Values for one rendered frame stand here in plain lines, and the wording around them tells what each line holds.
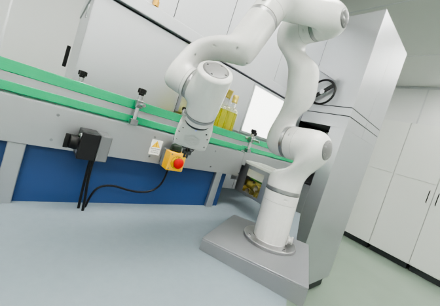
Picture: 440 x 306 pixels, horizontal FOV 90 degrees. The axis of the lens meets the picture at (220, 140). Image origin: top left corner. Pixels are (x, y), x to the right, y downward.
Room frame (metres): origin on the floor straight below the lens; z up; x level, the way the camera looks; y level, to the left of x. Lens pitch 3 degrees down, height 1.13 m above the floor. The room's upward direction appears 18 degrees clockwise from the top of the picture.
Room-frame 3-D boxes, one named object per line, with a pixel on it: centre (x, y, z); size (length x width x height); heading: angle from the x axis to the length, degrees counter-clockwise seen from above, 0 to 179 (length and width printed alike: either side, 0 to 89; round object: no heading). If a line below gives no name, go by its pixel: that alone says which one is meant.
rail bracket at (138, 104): (0.75, 0.29, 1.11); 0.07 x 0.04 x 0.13; 40
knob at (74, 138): (0.63, 0.41, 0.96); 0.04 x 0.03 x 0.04; 40
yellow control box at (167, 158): (0.85, 0.15, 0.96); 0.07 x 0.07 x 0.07; 40
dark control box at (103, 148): (0.67, 0.37, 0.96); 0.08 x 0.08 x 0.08; 40
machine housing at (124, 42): (1.91, -0.01, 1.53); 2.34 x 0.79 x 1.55; 130
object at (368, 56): (2.00, -1.00, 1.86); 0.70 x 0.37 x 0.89; 130
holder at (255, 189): (1.19, -0.27, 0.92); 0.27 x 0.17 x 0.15; 40
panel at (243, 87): (1.46, -0.08, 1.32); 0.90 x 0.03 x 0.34; 130
